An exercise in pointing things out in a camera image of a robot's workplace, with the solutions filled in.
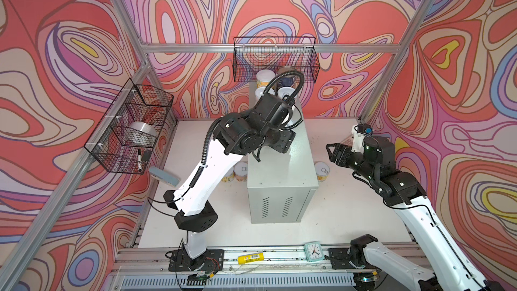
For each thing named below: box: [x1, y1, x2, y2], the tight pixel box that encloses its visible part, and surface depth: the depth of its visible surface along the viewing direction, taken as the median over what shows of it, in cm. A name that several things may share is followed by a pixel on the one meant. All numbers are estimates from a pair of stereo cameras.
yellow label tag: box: [237, 251, 265, 265], surface depth 74 cm
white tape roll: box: [129, 121, 159, 138], surface depth 75 cm
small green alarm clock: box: [304, 241, 325, 263], surface depth 75 cm
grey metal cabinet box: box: [247, 119, 319, 224], surface depth 61 cm
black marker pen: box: [138, 148, 143, 172], surface depth 74 cm
